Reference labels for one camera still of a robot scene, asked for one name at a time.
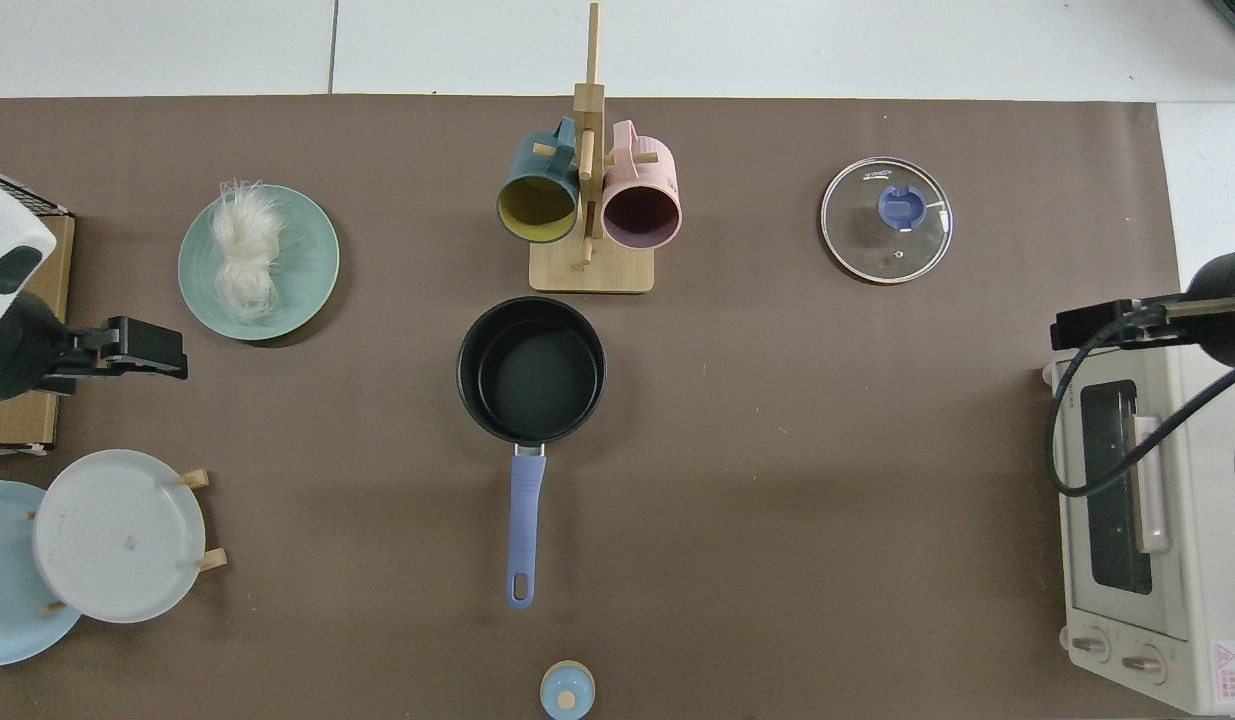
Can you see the glass lid with blue knob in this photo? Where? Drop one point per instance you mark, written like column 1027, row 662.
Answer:
column 857, row 240

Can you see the teal green round plate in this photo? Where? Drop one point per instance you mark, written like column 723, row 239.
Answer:
column 307, row 270

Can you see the white round plate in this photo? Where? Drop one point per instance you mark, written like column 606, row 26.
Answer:
column 117, row 540

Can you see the wooden plate rack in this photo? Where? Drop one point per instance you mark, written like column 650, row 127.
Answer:
column 215, row 560

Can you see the light blue round plate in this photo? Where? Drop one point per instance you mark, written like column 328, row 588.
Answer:
column 2, row 600

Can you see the pale toaster oven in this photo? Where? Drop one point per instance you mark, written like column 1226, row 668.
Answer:
column 1197, row 560

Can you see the brown table cloth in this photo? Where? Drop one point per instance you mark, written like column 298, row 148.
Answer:
column 777, row 450

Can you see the dark teal cup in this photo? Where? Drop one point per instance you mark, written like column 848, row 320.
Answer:
column 532, row 165

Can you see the wooden cup stand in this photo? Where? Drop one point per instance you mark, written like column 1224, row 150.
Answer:
column 592, row 270

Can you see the pink cup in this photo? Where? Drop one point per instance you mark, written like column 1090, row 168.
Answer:
column 647, row 170

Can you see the small blue round thing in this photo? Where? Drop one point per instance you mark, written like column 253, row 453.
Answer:
column 567, row 690

